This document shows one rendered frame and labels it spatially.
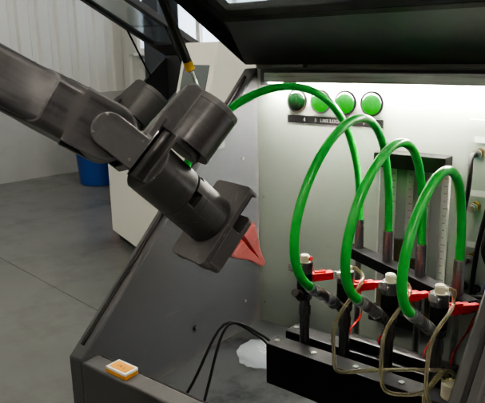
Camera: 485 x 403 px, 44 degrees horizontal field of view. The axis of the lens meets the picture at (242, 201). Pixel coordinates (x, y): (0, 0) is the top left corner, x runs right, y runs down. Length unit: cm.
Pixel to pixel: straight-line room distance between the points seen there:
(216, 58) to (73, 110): 330
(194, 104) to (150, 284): 65
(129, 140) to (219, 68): 330
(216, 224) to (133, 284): 56
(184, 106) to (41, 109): 14
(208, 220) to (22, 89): 22
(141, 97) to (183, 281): 45
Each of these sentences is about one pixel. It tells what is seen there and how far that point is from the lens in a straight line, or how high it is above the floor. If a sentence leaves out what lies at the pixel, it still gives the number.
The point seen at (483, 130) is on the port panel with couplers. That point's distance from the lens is 117.
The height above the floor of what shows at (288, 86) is 143.
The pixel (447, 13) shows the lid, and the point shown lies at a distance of 107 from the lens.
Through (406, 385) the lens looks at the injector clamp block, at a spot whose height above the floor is 98.
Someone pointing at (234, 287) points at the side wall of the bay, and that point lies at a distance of 143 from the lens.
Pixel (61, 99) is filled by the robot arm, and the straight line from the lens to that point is 59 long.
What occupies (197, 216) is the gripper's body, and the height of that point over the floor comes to 132.
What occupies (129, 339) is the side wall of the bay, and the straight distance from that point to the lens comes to 122.
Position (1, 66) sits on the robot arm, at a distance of 61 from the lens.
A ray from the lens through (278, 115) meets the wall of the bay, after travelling 138.
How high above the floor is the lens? 149
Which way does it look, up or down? 14 degrees down
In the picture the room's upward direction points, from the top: 1 degrees counter-clockwise
